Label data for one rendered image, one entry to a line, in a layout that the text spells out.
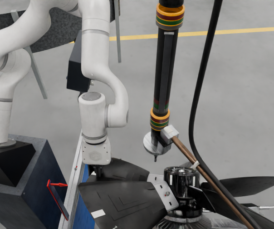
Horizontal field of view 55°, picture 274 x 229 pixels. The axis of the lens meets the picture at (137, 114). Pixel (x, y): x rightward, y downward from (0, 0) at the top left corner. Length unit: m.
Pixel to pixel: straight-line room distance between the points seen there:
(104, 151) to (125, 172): 0.13
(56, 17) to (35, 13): 1.47
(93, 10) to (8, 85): 0.52
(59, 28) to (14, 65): 1.39
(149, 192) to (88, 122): 0.28
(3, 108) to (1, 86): 0.09
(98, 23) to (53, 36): 1.73
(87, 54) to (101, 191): 0.41
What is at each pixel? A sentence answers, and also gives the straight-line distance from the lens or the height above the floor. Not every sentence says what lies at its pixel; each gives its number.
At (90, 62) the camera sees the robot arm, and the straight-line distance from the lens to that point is 0.85.
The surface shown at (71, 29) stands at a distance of 2.62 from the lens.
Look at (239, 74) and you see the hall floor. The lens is 3.30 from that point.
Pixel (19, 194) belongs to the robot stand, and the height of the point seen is 0.93.
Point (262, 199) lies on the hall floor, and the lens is 2.39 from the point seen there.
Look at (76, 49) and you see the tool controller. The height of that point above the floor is 1.25.
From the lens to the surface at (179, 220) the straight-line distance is 0.88.
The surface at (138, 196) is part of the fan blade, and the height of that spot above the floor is 1.30.
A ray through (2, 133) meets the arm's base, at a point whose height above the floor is 1.13.
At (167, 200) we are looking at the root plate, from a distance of 0.84.
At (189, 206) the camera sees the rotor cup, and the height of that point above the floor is 1.19.
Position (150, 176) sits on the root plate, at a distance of 0.97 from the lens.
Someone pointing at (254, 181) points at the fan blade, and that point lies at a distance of 1.00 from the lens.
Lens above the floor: 2.01
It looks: 49 degrees down
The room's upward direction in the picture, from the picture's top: straight up
